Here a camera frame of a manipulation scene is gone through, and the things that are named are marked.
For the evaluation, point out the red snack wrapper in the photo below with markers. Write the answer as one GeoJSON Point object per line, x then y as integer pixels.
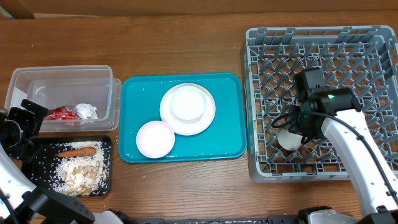
{"type": "Point", "coordinates": [63, 113]}

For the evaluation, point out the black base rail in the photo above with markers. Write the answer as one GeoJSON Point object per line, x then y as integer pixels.
{"type": "Point", "coordinates": [319, 214]}

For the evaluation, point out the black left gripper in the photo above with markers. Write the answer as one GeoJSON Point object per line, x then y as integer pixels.
{"type": "Point", "coordinates": [32, 122]}

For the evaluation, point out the orange carrot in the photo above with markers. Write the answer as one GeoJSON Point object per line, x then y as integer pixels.
{"type": "Point", "coordinates": [81, 152]}

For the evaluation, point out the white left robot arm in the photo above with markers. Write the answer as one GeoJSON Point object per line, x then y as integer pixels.
{"type": "Point", "coordinates": [22, 200]}

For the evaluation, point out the grey dish rack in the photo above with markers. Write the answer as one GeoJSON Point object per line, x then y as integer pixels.
{"type": "Point", "coordinates": [362, 58]}

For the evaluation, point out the white cup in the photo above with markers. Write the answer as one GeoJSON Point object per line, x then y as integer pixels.
{"type": "Point", "coordinates": [289, 141]}

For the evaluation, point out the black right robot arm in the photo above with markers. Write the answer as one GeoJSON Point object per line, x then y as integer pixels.
{"type": "Point", "coordinates": [336, 115]}

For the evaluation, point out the teal plastic tray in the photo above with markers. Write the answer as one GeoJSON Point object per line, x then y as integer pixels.
{"type": "Point", "coordinates": [225, 138]}

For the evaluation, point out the rice and food scraps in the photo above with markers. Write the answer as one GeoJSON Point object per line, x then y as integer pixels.
{"type": "Point", "coordinates": [81, 171]}

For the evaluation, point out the black tray bin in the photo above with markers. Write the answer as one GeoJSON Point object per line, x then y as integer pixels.
{"type": "Point", "coordinates": [43, 165]}

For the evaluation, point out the small white plate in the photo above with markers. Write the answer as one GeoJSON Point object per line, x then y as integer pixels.
{"type": "Point", "coordinates": [188, 102]}

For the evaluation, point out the large white plate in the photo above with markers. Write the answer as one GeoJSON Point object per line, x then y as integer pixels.
{"type": "Point", "coordinates": [183, 127]}

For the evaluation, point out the pink bowl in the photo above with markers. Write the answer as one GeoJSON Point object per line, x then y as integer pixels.
{"type": "Point", "coordinates": [155, 139]}

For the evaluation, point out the clear plastic bin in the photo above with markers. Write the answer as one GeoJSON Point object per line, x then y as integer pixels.
{"type": "Point", "coordinates": [56, 86]}

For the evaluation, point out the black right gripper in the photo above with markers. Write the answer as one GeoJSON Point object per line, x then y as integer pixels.
{"type": "Point", "coordinates": [292, 126]}

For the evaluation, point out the aluminium foil ball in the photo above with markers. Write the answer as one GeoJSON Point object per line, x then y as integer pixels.
{"type": "Point", "coordinates": [86, 111]}

